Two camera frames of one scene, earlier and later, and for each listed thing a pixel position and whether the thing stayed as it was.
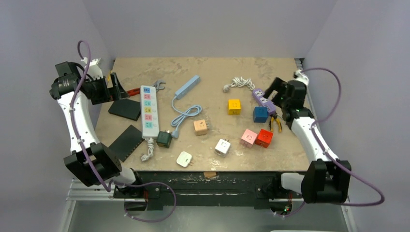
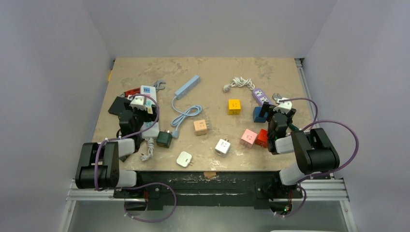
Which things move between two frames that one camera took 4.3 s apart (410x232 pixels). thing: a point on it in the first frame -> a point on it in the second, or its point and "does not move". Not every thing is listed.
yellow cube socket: [234, 107] does not move
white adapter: [184, 159] does not move
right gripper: [279, 93] -> [272, 109]
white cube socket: [222, 147] does not move
